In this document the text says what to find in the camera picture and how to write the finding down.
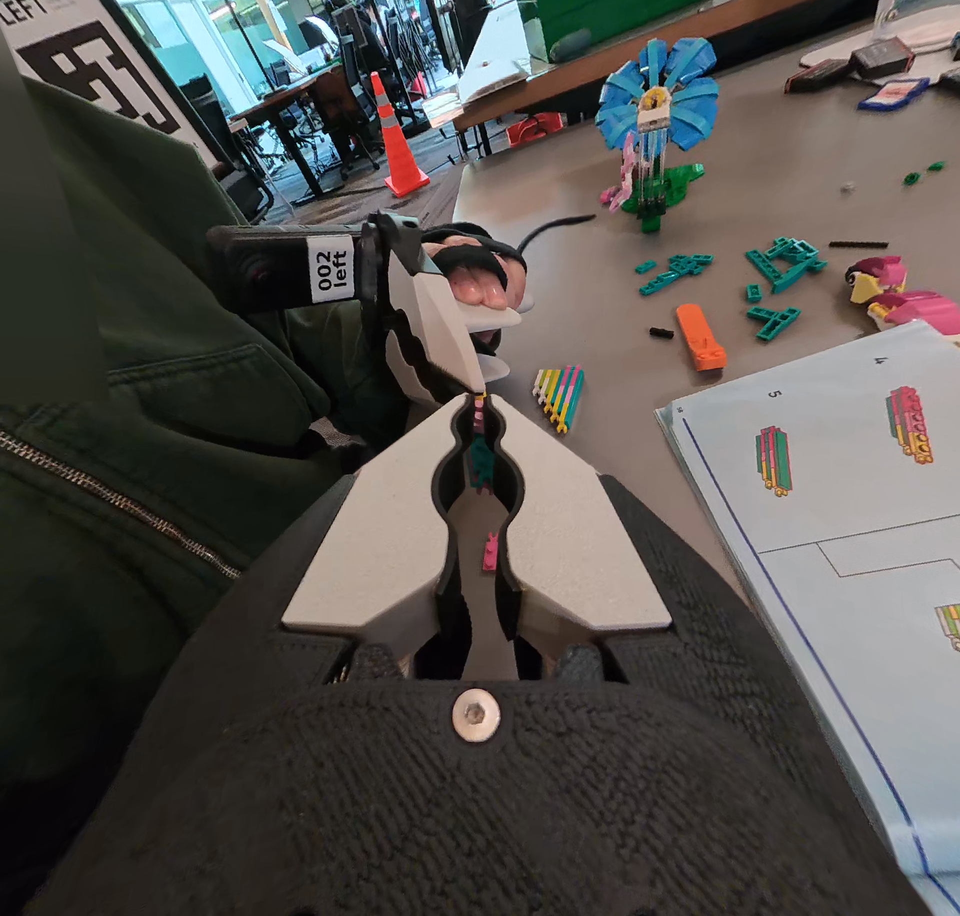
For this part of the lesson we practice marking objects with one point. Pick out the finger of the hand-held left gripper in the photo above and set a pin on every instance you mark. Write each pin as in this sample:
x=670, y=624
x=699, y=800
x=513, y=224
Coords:
x=442, y=324
x=405, y=372

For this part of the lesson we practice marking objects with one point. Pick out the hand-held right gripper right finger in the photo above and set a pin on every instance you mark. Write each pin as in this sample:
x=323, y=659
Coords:
x=585, y=549

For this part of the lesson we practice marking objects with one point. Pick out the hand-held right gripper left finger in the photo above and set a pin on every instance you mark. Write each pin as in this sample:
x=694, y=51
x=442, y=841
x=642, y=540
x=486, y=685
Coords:
x=375, y=549

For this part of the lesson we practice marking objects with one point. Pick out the multicolour lego plate assembly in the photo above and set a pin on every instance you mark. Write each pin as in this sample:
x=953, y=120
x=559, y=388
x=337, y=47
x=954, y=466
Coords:
x=480, y=462

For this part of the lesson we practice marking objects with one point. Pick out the person's left forearm green sleeve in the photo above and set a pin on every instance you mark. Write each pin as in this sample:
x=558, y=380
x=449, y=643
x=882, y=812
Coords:
x=150, y=211

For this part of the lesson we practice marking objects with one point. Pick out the magenta lego piece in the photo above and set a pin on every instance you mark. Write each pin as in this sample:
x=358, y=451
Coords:
x=490, y=554

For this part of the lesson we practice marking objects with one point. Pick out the striped lego plate assembly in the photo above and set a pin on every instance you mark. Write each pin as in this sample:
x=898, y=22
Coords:
x=562, y=399

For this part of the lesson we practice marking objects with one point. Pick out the orange lego brick separator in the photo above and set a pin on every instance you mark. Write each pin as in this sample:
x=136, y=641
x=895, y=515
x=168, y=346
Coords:
x=701, y=339

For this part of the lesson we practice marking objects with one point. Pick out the teal lego beam piece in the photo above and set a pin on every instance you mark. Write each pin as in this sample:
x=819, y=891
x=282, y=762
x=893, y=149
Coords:
x=679, y=268
x=776, y=322

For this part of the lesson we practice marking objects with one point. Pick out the lego instruction booklet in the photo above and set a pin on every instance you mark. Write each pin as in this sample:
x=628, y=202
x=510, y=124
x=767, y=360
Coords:
x=840, y=556

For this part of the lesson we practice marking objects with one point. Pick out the blue lego flower model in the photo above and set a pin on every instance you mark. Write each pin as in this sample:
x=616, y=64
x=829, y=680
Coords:
x=660, y=106

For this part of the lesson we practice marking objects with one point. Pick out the pink lego bird model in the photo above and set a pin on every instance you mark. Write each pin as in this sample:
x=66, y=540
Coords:
x=900, y=297

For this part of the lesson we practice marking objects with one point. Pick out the black lego axle rod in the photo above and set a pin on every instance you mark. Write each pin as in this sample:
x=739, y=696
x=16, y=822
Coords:
x=859, y=244

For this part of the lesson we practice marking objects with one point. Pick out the person's left hand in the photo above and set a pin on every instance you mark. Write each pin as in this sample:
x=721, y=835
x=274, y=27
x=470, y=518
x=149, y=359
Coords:
x=484, y=290

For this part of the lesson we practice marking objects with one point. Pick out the black office chair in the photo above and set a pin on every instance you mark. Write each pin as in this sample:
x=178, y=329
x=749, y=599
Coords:
x=229, y=151
x=349, y=118

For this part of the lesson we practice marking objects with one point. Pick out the orange traffic cone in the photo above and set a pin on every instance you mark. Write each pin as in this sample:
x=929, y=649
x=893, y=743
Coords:
x=401, y=151

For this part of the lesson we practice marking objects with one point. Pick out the wooden office desk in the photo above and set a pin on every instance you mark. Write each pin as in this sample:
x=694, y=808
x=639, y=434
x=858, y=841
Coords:
x=289, y=95

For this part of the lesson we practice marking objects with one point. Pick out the red container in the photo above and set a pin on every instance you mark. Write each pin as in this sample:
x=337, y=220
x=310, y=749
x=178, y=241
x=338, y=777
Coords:
x=534, y=129

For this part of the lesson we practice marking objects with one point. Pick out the white board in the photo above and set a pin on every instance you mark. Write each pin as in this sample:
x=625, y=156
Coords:
x=495, y=50

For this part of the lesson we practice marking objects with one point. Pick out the person's green zip jacket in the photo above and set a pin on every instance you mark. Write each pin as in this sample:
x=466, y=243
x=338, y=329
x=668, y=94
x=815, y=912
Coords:
x=75, y=594

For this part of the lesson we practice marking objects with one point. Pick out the green storage crate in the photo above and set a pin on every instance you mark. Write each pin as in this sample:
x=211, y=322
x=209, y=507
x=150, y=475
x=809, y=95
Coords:
x=622, y=1

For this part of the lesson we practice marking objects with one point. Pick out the long wooden table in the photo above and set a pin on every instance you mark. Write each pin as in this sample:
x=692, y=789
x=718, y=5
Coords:
x=750, y=28

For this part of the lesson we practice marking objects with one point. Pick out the dark maroon small box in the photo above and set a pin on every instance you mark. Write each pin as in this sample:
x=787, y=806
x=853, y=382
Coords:
x=883, y=59
x=817, y=76

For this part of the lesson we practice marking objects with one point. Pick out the blue memory card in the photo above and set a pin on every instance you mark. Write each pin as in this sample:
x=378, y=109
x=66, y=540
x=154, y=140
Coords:
x=894, y=94

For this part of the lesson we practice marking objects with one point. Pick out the white lamp stand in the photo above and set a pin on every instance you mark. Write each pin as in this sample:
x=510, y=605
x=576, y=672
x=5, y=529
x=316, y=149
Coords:
x=922, y=39

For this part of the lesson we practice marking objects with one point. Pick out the teal lego frame assembly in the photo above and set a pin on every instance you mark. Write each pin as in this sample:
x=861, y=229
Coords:
x=787, y=264

